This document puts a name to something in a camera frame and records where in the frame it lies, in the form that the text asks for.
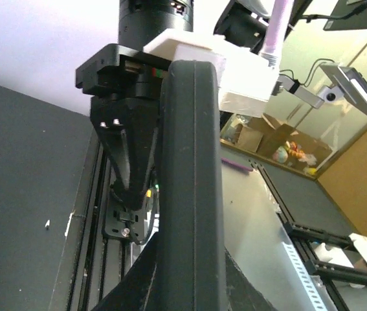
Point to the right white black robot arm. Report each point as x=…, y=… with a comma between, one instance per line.
x=252, y=24

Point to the black table mat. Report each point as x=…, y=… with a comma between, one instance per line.
x=42, y=153

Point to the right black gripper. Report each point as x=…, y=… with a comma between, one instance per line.
x=126, y=127

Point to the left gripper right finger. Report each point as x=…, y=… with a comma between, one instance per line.
x=241, y=294

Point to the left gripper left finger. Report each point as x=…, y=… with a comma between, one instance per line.
x=135, y=290

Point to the grey monitor on arm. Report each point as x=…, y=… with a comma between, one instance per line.
x=346, y=83

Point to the black smartphone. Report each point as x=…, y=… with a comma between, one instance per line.
x=191, y=271

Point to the light blue slotted cable duct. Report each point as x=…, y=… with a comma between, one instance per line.
x=306, y=281

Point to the cardboard box with toys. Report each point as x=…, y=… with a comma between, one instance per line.
x=277, y=142

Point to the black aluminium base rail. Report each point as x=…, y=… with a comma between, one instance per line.
x=97, y=253

